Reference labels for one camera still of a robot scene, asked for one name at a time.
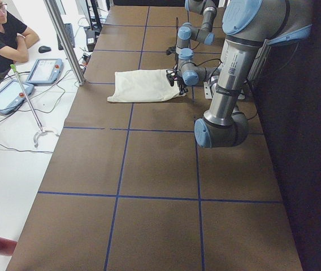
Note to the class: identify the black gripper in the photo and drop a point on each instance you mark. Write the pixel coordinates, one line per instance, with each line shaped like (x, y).
(180, 85)
(172, 51)

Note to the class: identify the cream long-sleeve cat shirt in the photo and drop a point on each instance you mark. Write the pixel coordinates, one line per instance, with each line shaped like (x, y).
(143, 86)

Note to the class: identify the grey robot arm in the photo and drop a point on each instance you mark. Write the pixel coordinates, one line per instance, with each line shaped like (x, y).
(200, 22)
(247, 26)

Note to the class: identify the far teach pendant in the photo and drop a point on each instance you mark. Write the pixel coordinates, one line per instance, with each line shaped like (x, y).
(45, 71)

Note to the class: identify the teach pendant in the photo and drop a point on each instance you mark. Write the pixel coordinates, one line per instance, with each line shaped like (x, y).
(45, 71)
(11, 97)

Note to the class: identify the black computer mouse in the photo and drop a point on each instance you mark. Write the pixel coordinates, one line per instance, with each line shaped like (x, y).
(44, 49)

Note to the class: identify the near teach pendant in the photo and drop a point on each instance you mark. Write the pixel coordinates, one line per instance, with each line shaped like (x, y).
(11, 97)

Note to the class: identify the person in black shirt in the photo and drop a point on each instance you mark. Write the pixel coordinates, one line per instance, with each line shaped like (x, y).
(15, 39)

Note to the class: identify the grey aluminium frame post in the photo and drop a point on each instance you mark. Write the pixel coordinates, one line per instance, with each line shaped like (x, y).
(58, 24)

